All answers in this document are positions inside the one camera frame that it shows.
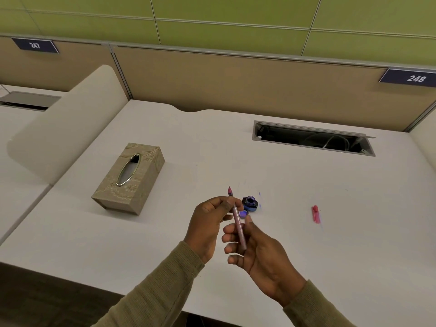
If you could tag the beige wooden tissue box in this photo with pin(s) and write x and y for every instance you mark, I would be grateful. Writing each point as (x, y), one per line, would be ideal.
(127, 180)

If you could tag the beige rounded desk divider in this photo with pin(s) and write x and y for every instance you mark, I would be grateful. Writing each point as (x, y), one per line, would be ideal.
(68, 125)

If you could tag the purple ink bottle cap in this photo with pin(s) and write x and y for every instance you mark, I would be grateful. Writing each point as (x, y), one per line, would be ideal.
(243, 213)

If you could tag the pink fountain pen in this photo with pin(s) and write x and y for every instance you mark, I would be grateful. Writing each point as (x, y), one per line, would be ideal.
(239, 228)

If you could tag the person's right thumb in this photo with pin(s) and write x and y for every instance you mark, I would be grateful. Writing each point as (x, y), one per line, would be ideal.
(250, 224)

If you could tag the person's right middle finger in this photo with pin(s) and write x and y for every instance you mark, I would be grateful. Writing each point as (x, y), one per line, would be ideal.
(233, 248)

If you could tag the blue ink bottle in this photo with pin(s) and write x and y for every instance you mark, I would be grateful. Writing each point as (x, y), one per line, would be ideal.
(250, 203)

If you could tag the person's left fingers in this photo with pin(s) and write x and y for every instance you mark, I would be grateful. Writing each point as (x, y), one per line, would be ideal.
(221, 202)

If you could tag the blue number sign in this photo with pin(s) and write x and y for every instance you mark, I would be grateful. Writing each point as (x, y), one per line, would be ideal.
(34, 45)
(408, 78)

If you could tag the person's right hand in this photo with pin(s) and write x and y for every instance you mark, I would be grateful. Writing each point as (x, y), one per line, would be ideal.
(267, 262)

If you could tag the person's left hand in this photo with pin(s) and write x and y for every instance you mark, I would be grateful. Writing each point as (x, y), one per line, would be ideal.
(201, 228)

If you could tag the person's right forearm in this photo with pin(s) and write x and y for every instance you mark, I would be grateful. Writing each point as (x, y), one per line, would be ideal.
(315, 309)

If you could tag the tan partition panel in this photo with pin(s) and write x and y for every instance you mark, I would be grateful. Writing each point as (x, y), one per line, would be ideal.
(37, 69)
(255, 85)

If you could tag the pink pen cap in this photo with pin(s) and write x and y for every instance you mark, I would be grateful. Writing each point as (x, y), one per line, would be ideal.
(315, 214)

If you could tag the person's left forearm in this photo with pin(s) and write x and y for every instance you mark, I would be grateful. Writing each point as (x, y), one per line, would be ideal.
(160, 289)

